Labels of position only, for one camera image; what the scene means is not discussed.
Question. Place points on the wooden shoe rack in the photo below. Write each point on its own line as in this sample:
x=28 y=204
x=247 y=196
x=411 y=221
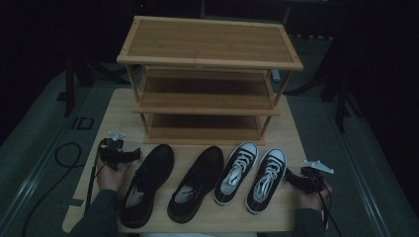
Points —
x=210 y=42

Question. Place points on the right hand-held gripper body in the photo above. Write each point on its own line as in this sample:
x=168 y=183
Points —
x=311 y=181

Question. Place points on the black metal stand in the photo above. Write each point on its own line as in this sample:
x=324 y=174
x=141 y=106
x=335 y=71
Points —
x=341 y=105
x=69 y=95

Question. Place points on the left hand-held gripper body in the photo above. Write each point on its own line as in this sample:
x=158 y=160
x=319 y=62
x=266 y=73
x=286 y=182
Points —
x=111 y=153

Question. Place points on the black white canvas sneaker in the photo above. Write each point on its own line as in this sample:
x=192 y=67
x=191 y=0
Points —
x=242 y=164
x=271 y=174

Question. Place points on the person's left hand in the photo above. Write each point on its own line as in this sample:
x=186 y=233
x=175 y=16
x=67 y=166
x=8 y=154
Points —
x=110 y=179

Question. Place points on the grey tape piece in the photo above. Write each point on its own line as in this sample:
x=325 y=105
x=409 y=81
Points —
x=75 y=202

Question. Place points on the person's right hand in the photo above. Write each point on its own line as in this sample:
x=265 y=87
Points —
x=313 y=201

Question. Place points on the black leather shoe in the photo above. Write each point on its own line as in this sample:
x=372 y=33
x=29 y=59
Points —
x=202 y=171
x=154 y=168

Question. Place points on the small grey object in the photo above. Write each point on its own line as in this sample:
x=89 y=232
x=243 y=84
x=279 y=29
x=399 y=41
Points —
x=275 y=75

